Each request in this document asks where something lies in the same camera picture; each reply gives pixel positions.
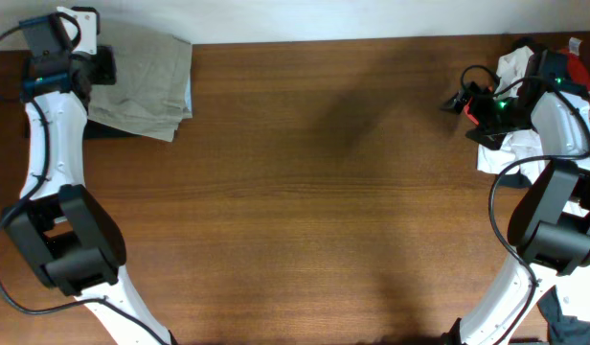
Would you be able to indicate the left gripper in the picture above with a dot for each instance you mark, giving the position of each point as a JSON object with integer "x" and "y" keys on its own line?
{"x": 107, "y": 74}

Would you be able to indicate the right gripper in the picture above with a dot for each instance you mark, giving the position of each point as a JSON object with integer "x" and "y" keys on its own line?
{"x": 490, "y": 138}

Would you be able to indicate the khaki green shorts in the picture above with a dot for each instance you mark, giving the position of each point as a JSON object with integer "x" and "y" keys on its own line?
{"x": 152, "y": 93}

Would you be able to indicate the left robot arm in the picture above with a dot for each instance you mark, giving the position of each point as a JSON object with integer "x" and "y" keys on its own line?
{"x": 62, "y": 232}

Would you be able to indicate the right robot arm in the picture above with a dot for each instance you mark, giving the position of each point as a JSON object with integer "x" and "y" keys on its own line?
{"x": 548, "y": 238}

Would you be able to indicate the white printed t-shirt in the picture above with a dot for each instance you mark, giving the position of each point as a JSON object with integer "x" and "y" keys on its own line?
{"x": 519, "y": 144}

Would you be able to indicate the red lettered garment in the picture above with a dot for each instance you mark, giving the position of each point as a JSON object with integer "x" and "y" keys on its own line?
{"x": 578, "y": 52}

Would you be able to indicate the dark grey garment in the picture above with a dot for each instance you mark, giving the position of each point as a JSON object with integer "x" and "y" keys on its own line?
{"x": 562, "y": 329}

